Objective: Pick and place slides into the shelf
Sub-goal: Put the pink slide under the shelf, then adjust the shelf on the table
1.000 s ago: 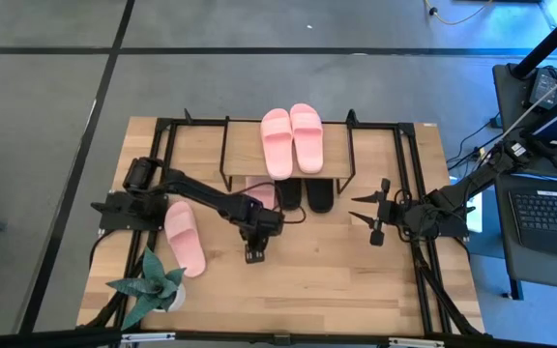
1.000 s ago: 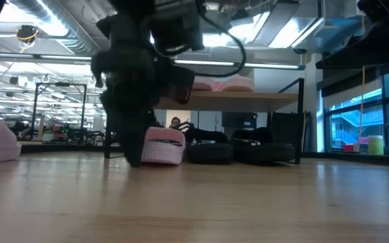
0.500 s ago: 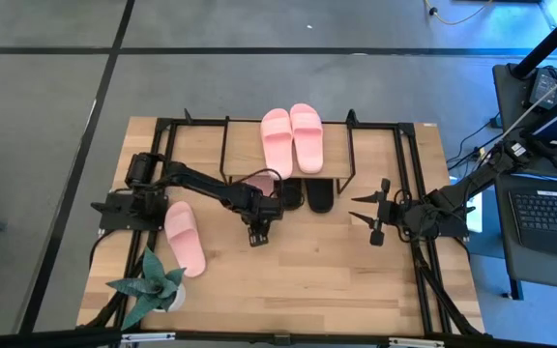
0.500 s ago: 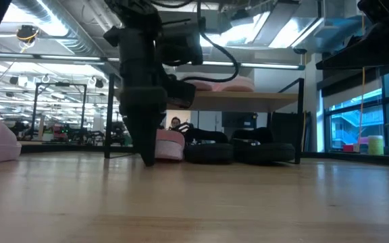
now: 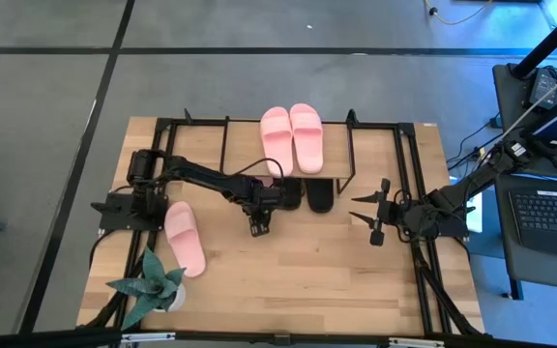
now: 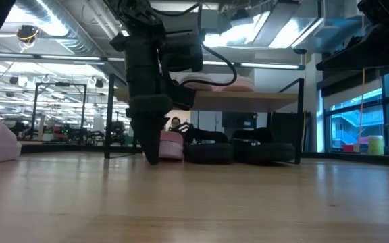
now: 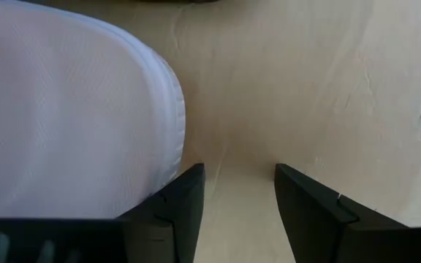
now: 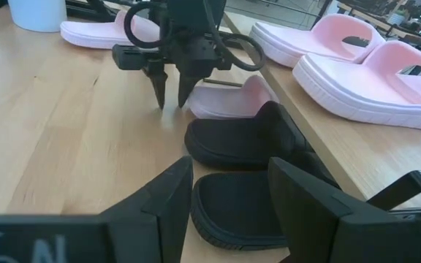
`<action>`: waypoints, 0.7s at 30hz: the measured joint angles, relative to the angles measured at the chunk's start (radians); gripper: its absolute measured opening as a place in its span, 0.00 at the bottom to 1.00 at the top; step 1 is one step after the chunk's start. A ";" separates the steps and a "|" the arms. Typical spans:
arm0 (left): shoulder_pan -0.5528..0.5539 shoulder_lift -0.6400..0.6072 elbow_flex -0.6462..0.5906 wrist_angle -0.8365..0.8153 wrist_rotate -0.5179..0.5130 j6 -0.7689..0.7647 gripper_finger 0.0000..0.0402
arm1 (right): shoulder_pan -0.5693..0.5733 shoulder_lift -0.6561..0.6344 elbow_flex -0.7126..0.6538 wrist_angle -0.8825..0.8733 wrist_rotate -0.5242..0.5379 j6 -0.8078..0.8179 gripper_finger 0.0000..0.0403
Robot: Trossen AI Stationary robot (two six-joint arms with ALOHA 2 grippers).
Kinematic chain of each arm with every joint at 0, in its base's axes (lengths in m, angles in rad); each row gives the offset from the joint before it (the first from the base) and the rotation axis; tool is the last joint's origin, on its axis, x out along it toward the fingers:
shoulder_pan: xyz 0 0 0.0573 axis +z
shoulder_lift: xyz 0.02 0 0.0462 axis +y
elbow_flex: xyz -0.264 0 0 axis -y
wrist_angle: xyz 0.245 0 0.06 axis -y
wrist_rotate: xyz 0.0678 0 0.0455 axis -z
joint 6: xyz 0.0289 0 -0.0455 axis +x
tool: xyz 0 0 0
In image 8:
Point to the pink foam slide sandal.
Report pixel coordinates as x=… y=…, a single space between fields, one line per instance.
x=349 y=87
x=225 y=100
x=97 y=34
x=294 y=40

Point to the white cylindrical cup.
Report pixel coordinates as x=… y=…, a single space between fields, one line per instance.
x=37 y=14

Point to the wooden shelf board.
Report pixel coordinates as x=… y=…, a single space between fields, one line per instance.
x=360 y=153

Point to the black foam slide sandal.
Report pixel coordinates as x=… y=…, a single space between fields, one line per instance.
x=232 y=208
x=228 y=140

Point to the cluttered background workbench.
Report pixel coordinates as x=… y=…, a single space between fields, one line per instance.
x=378 y=22

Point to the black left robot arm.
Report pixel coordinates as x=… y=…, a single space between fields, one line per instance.
x=192 y=14

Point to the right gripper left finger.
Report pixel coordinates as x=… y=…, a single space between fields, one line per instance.
x=159 y=226

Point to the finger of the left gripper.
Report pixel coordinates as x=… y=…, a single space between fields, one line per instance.
x=186 y=87
x=158 y=82

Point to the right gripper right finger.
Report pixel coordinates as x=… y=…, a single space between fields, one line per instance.
x=305 y=219

